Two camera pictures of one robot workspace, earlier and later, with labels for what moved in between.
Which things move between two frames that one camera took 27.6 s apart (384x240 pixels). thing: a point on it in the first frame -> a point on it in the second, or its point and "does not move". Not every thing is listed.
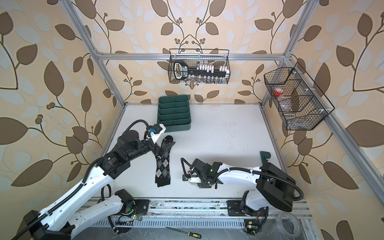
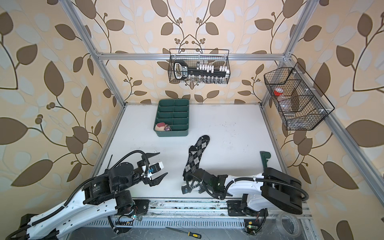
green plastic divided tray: (174, 112) does not move
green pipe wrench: (264, 155) does not move
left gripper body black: (157, 141) -> (144, 169)
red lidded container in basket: (278, 91) does not move
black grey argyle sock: (162, 175) -> (195, 153)
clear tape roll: (297, 226) does not move
